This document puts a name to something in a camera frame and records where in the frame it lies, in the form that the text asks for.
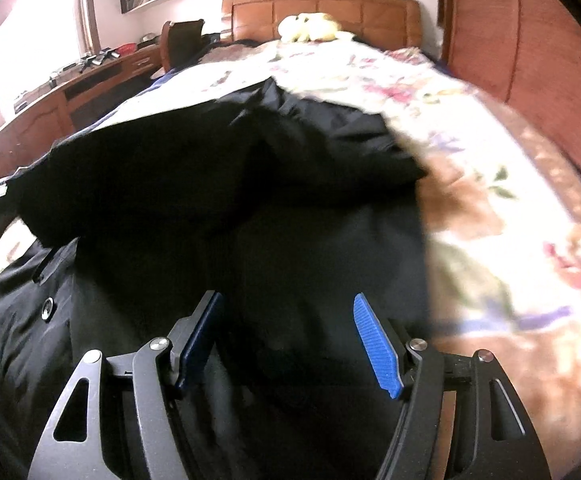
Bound floral bed blanket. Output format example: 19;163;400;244
0;34;581;478

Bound black double-breasted coat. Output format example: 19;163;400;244
0;80;428;479

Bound wooden louvered wardrobe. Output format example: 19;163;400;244
443;0;581;171

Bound red basket on desk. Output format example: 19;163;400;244
116;44;138;56

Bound long wooden desk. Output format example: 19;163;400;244
0;46;161;178

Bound wooden chair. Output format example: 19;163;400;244
159;20;205;72

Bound window with brown frame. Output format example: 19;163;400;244
0;0;100;117

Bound wooden bed headboard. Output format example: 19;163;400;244
220;0;424;52

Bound yellow plush toy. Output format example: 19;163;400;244
277;13;355;42

